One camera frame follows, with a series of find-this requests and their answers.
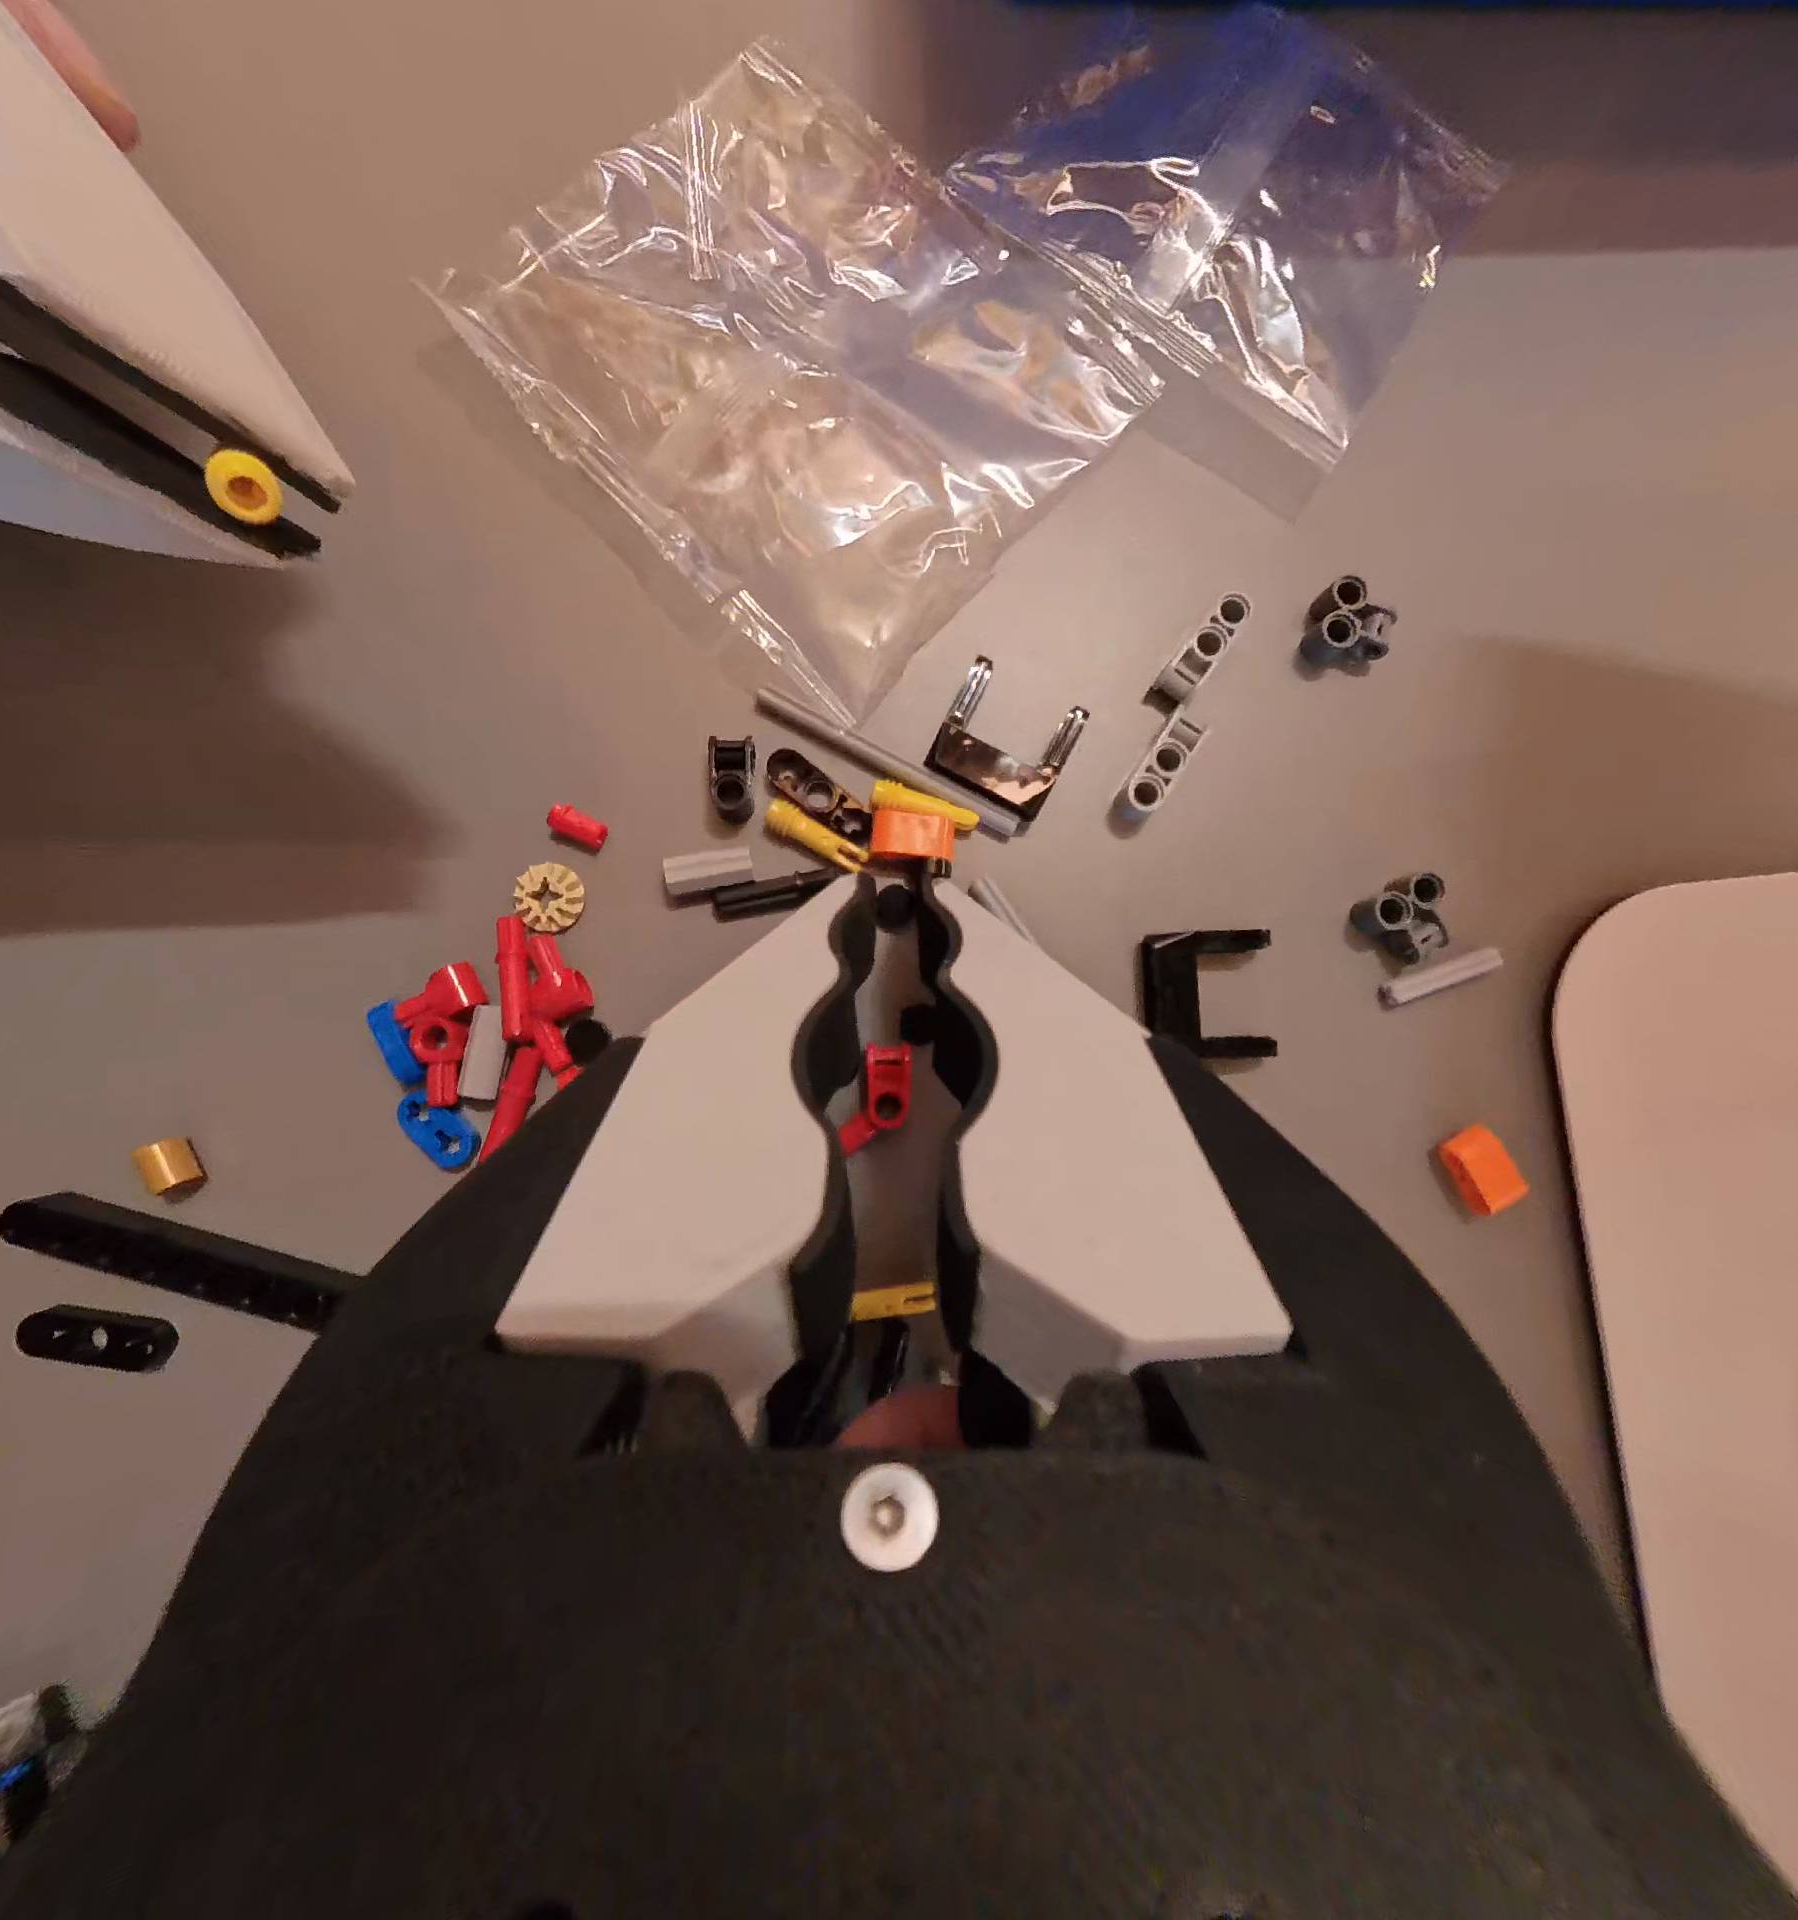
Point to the person's left hand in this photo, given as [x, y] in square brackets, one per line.
[83, 66]

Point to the long grey lego axle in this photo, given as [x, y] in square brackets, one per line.
[825, 722]

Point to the pile of small lego pieces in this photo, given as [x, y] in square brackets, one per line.
[526, 988]

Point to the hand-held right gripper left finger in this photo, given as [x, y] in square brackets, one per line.
[675, 1171]

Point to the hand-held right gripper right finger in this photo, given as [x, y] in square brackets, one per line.
[1123, 1184]

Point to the yellow lego bush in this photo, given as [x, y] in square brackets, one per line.
[221, 483]

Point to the gold lego bush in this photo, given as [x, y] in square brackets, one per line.
[167, 1165]

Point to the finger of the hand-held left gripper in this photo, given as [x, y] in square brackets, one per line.
[120, 255]
[61, 481]

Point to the orange lego connector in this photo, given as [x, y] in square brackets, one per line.
[911, 834]
[1486, 1171]

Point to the light grey lego beam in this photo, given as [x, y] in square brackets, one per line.
[1195, 653]
[1158, 772]

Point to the white monitor stand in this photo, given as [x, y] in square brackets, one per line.
[1709, 1273]

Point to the black forked lego piece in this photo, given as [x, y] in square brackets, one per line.
[997, 772]
[1178, 988]

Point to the dark grey lego connector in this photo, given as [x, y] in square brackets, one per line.
[1399, 913]
[1346, 622]

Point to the long black lego beam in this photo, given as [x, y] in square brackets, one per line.
[165, 1256]

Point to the short light grey lego axle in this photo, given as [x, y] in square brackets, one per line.
[1440, 975]

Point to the clear plastic bag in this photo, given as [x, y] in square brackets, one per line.
[1230, 255]
[780, 390]

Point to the short black lego beam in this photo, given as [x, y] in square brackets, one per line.
[96, 1338]

